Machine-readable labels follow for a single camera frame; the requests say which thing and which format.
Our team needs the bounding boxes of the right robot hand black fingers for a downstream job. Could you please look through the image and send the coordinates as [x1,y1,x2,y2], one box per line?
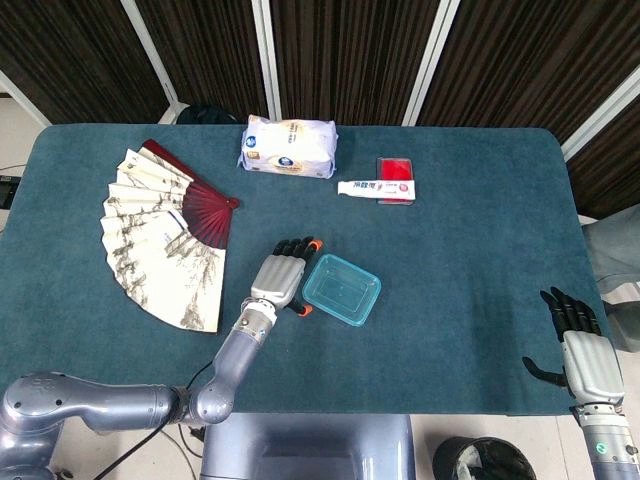
[522,286,626,406]

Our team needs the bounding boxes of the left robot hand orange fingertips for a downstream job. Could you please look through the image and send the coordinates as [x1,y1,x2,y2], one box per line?
[248,235,325,318]

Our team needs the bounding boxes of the teal plastic lid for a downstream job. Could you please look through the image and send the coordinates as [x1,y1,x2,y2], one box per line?
[301,253,383,329]

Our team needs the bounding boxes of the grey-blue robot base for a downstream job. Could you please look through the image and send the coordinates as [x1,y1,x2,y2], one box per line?
[199,412,417,480]

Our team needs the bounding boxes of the grey fabric chair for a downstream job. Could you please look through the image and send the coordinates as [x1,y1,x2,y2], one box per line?
[582,199,640,351]

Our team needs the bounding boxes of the paper folding fan red ribs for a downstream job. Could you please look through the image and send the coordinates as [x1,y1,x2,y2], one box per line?
[99,138,241,335]

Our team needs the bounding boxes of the white tissue pack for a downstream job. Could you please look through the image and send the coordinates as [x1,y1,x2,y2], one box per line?
[235,114,339,180]

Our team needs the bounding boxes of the white red toothpaste tube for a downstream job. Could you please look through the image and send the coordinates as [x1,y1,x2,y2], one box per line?
[337,179,417,202]

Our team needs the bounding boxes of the black trash bin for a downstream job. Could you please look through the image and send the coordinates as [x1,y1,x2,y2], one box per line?
[432,436,539,480]

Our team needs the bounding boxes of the red flat plastic case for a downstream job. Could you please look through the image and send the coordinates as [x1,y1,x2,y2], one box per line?
[376,156,415,207]

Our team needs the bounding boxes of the teal tablecloth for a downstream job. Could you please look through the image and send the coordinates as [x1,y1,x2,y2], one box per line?
[0,123,626,416]

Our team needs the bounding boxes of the black bag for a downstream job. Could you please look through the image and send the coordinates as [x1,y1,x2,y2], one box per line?
[177,103,239,126]

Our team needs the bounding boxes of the dark slatted partition screen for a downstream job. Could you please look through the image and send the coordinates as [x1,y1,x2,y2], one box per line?
[0,0,640,221]

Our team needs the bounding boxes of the black device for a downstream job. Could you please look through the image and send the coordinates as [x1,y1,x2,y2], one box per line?
[0,175,21,209]

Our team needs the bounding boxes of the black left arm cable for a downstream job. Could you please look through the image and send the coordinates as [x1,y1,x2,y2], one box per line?
[92,362,216,480]

